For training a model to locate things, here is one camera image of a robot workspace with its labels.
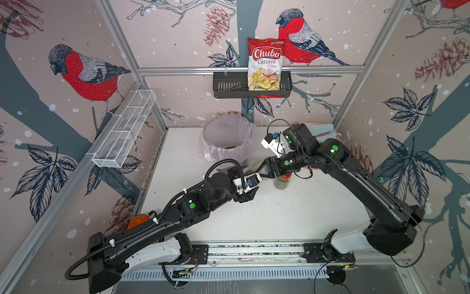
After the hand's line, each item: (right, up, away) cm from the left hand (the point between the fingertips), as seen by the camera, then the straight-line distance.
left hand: (253, 171), depth 67 cm
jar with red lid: (+16, -9, +21) cm, 27 cm away
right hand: (+2, +1, -3) cm, 4 cm away
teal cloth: (+50, +18, +51) cm, 74 cm away
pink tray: (+57, +15, +47) cm, 76 cm away
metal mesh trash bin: (-12, +14, +32) cm, 37 cm away
